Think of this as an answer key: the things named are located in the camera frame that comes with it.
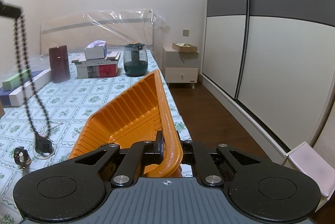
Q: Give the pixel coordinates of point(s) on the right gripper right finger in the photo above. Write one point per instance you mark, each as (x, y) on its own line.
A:
(202, 165)

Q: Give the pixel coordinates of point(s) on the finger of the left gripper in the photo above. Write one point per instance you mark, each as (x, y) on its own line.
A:
(9, 11)

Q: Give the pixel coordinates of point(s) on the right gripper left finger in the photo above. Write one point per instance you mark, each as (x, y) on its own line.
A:
(131, 162)

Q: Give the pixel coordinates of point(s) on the orange plastic tray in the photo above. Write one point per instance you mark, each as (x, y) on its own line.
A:
(136, 114)

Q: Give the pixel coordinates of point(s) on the dark brown cylindrical canister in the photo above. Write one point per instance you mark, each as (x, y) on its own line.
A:
(59, 64)

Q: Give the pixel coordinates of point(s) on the green box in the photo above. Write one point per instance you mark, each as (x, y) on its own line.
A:
(15, 80)

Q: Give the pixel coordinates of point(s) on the white and blue long box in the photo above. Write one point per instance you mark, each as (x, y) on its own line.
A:
(14, 98)

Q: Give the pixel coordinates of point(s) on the white bedside cabinet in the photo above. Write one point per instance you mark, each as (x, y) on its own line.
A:
(180, 67)

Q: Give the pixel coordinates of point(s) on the white tissue box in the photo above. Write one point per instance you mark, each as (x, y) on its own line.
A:
(96, 50)

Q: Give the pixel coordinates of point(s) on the floral tablecloth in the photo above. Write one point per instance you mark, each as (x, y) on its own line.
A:
(69, 105)

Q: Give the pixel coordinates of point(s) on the plastic wrapped headboard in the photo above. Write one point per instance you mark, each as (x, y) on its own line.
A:
(77, 30)

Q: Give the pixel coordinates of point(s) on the wooden tray on cabinet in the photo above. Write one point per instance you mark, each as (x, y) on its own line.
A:
(184, 48)

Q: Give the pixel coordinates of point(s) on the white chair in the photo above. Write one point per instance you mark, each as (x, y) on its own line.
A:
(305, 159)

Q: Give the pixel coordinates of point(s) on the sliding wardrobe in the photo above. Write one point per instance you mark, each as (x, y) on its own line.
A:
(271, 64)

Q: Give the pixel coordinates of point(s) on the wall socket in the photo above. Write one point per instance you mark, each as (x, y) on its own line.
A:
(185, 32)

